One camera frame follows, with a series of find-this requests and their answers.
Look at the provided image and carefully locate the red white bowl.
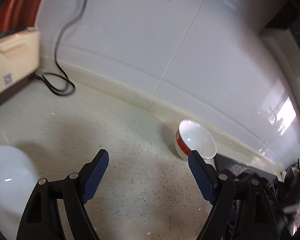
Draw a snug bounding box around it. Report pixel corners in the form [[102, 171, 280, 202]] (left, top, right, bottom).
[[174, 120, 217, 161]]

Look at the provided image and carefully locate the red cabinet frame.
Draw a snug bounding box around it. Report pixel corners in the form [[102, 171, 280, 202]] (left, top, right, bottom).
[[0, 0, 42, 33]]

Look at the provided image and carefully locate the white bowl at left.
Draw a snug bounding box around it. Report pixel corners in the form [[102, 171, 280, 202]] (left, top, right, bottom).
[[0, 145, 63, 240]]

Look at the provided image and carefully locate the black power cable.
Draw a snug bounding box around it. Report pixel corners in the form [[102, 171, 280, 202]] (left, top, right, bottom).
[[29, 0, 96, 97]]

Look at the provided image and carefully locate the cream white electric cooker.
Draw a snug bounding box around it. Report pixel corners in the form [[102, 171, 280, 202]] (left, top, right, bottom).
[[0, 27, 40, 106]]

